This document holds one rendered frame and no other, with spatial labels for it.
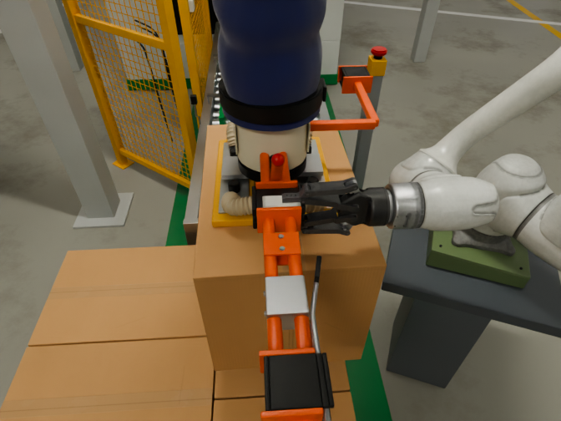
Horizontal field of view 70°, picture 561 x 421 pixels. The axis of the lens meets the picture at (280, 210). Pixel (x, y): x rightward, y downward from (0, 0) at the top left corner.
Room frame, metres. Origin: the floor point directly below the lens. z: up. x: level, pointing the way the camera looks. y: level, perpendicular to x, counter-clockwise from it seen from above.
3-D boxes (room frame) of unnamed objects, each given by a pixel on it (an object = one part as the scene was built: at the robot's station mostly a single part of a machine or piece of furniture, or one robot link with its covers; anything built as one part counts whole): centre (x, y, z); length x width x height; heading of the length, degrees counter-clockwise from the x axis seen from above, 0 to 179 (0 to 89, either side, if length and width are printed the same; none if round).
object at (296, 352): (0.21, -0.01, 1.21); 0.08 x 0.07 x 0.05; 4
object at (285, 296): (0.35, -0.01, 1.20); 0.07 x 0.07 x 0.04; 4
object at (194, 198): (2.28, 0.43, 0.50); 2.31 x 0.05 x 0.19; 4
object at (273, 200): (0.55, 0.00, 1.22); 0.07 x 0.03 x 0.01; 93
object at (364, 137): (1.74, -0.43, 0.50); 0.07 x 0.07 x 1.00; 4
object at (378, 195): (0.56, -0.16, 1.20); 0.09 x 0.07 x 0.08; 93
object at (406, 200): (0.57, -0.23, 1.20); 0.09 x 0.06 x 0.09; 3
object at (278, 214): (0.56, 0.01, 1.20); 0.10 x 0.08 x 0.06; 94
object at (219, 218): (0.81, 0.12, 1.09); 0.34 x 0.10 x 0.05; 4
